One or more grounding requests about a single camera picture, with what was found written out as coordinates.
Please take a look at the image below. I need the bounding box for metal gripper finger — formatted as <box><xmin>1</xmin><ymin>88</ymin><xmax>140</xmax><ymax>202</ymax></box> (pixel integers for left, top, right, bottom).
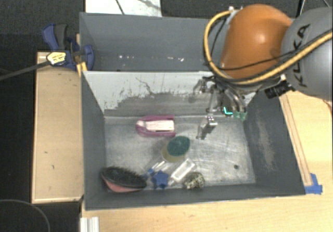
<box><xmin>196</xmin><ymin>114</ymin><xmax>219</xmax><ymax>140</ymax></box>
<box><xmin>193</xmin><ymin>79</ymin><xmax>210</xmax><ymax>96</ymax></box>

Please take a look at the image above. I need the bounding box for grey metal bin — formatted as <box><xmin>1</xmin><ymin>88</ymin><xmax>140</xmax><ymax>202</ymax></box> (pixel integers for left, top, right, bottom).
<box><xmin>79</xmin><ymin>11</ymin><xmax>306</xmax><ymax>211</ymax></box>

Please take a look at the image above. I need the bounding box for green and yellow round sponge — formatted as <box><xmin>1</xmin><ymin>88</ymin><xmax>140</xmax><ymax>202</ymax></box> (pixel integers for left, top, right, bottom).
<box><xmin>161</xmin><ymin>135</ymin><xmax>191</xmax><ymax>163</ymax></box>

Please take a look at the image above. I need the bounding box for speckled grey ball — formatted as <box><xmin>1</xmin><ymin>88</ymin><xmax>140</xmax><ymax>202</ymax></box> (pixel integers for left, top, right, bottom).
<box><xmin>183</xmin><ymin>172</ymin><xmax>206</xmax><ymax>190</ymax></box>

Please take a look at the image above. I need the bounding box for clear glass tube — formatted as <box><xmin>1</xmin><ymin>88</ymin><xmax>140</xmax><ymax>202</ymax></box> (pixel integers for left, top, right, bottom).
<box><xmin>145</xmin><ymin>160</ymin><xmax>168</xmax><ymax>174</ymax></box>

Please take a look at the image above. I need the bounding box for blue star-shaped toy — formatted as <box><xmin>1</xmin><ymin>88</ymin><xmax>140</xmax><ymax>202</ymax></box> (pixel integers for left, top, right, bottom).
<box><xmin>146</xmin><ymin>168</ymin><xmax>169</xmax><ymax>190</ymax></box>

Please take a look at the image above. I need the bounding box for black and pink hairbrush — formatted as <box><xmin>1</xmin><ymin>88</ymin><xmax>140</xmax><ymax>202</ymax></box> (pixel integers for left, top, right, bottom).
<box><xmin>99</xmin><ymin>166</ymin><xmax>148</xmax><ymax>194</ymax></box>

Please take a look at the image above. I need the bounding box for black cylinder on white bracket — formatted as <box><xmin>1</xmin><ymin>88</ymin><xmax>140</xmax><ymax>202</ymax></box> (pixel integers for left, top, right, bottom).
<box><xmin>264</xmin><ymin>79</ymin><xmax>295</xmax><ymax>99</ymax></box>

